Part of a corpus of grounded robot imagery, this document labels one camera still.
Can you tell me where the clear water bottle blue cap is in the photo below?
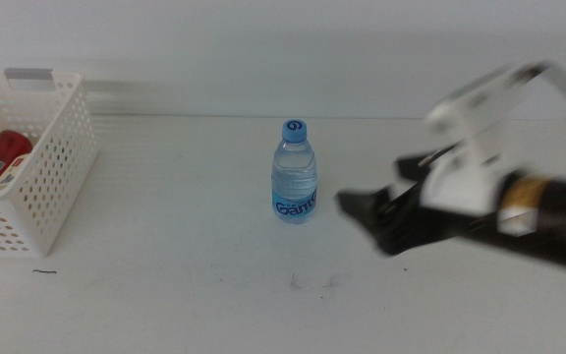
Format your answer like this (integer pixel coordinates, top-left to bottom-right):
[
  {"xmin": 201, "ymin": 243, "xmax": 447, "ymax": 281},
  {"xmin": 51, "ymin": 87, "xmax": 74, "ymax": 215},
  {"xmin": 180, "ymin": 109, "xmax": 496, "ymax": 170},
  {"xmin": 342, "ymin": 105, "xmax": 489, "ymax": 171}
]
[{"xmin": 270, "ymin": 118, "xmax": 318, "ymax": 225}]

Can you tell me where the white perforated plastic basket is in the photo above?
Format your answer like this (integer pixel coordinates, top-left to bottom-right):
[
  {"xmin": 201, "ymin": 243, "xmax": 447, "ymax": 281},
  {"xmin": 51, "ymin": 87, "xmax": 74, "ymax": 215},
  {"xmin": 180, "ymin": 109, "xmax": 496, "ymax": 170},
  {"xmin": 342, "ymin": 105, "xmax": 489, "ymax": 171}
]
[{"xmin": 0, "ymin": 68, "xmax": 98, "ymax": 258}]

